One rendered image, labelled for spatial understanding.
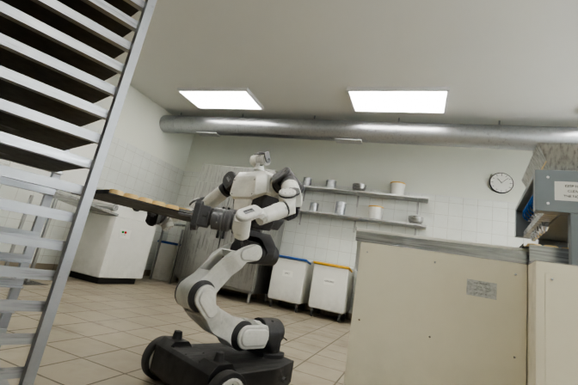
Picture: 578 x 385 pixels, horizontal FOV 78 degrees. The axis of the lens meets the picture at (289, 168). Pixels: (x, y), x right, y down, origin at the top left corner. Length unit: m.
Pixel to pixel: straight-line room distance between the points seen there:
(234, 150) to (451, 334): 6.00
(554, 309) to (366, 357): 0.76
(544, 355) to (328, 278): 4.09
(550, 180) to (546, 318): 0.49
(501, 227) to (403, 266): 4.44
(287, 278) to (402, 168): 2.59
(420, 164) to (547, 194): 4.71
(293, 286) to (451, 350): 4.00
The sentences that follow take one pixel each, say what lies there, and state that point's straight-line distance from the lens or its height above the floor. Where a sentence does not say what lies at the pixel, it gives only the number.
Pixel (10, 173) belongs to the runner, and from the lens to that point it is 1.30.
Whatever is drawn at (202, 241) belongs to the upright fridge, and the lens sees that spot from 5.99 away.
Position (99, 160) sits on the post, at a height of 0.89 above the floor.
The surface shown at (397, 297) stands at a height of 0.61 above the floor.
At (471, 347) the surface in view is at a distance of 1.77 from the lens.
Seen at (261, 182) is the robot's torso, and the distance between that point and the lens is 1.89.
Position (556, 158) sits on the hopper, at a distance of 1.79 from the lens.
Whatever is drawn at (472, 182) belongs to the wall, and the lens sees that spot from 6.23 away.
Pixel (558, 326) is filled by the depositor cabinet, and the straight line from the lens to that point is 1.59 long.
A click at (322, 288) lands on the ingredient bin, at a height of 0.41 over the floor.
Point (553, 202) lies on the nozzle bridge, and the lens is 1.64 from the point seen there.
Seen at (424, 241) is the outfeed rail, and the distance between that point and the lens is 1.79.
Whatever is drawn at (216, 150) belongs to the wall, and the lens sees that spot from 7.42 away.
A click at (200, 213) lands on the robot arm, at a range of 1.47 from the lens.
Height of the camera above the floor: 0.67
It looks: 15 degrees up
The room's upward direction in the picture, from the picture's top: 10 degrees clockwise
